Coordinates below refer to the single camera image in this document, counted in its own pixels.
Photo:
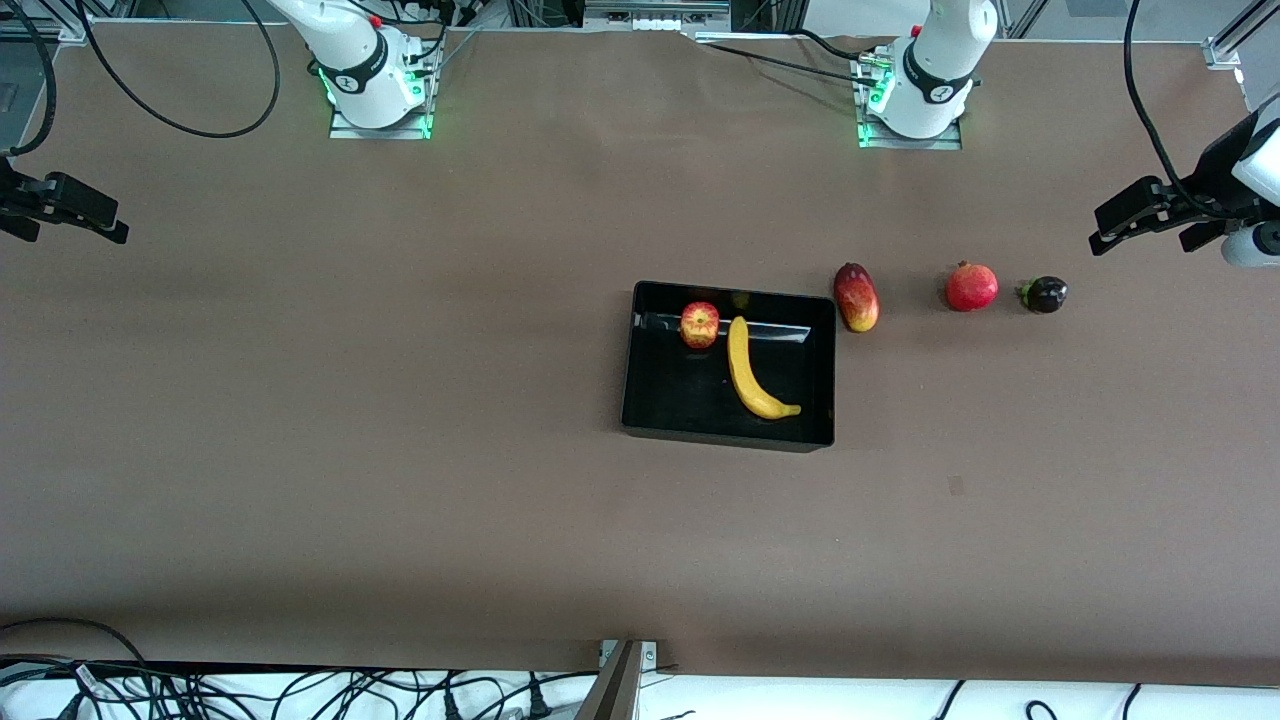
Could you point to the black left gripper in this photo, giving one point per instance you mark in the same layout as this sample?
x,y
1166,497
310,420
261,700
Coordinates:
x,y
1212,172

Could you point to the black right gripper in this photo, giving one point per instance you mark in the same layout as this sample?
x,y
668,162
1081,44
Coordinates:
x,y
10,192

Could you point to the yellow banana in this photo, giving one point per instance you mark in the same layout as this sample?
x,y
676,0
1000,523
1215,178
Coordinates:
x,y
745,380

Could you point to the red yellow apple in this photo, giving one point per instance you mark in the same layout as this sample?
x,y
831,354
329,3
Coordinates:
x,y
700,325

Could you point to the black plastic box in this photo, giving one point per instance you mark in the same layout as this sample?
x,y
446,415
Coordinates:
x,y
690,400

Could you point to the dark purple mangosteen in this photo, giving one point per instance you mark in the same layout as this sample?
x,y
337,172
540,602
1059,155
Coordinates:
x,y
1045,295

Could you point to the red pomegranate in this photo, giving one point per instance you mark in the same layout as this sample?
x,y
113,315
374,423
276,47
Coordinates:
x,y
972,288

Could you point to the red yellow mango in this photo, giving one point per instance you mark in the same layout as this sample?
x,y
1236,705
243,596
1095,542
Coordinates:
x,y
857,300

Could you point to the table cover sheet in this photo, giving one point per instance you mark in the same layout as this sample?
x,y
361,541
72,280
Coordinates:
x,y
400,500

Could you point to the silver metal device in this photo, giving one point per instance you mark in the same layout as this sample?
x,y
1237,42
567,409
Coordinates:
x,y
655,15

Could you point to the aluminium frame corner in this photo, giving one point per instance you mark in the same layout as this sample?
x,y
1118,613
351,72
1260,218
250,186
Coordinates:
x,y
72,33

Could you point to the aluminium frame profile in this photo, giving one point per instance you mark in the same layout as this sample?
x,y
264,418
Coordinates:
x,y
1222,50

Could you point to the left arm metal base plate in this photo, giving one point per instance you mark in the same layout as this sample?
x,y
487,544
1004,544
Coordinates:
x,y
935,144

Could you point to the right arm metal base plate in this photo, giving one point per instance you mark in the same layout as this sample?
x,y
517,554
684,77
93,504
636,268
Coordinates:
x,y
385,133

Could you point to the silver mounting bracket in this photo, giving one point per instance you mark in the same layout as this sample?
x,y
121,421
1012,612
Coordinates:
x,y
650,655

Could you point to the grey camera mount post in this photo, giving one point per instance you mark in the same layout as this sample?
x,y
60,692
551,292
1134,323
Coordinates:
x,y
615,690

